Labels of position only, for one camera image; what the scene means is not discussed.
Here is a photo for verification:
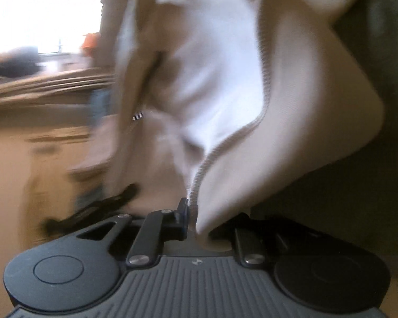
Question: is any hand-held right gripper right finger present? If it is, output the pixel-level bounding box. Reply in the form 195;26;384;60
209;213;306;268

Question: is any beige curtain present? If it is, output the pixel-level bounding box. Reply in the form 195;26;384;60
0;69;117;107

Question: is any grey fleece bed blanket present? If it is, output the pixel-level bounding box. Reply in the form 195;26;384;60
250;0;398;266

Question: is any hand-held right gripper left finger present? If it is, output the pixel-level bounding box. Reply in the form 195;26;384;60
73;198;189;267

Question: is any dark backpack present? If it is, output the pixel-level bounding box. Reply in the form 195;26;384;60
0;46;43;77

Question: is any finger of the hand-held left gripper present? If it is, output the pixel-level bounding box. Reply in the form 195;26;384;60
45;185;139;235

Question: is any orange bag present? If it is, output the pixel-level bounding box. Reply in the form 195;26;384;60
80;32;99;54

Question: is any beige zip jacket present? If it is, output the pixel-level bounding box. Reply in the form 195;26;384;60
70;0;386;252

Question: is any bright window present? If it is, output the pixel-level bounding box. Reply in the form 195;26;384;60
0;0;111;56

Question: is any teal pillow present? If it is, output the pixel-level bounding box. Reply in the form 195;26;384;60
88;89;113;127

